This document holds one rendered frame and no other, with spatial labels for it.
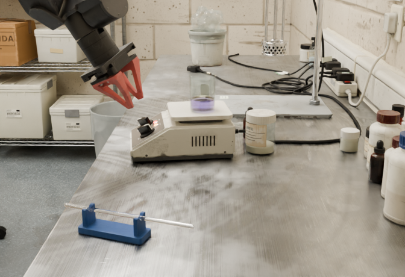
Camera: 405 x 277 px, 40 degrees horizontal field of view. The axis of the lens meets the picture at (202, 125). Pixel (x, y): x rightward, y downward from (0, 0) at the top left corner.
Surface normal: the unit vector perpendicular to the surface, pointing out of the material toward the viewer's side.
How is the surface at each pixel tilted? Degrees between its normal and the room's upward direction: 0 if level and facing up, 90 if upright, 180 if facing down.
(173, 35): 90
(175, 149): 90
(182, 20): 90
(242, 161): 0
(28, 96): 93
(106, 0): 68
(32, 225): 0
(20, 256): 0
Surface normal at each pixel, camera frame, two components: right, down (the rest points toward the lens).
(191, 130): 0.13, 0.28
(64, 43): -0.11, 0.32
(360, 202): 0.00, -0.96
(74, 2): -0.68, -0.43
